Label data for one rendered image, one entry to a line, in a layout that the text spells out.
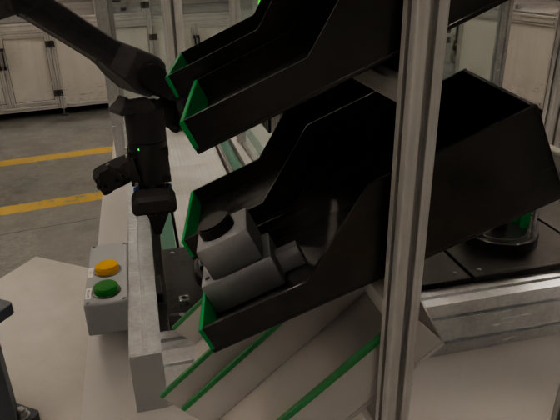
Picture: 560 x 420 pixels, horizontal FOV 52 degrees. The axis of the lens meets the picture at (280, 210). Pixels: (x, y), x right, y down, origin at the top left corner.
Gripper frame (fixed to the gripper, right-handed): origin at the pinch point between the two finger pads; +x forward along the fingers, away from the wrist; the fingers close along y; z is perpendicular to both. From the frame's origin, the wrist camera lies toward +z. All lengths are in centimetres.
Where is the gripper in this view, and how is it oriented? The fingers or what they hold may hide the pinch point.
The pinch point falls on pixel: (155, 213)
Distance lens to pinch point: 91.3
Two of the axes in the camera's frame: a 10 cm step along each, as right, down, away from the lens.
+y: 2.4, 4.0, -8.9
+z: -9.7, 1.1, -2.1
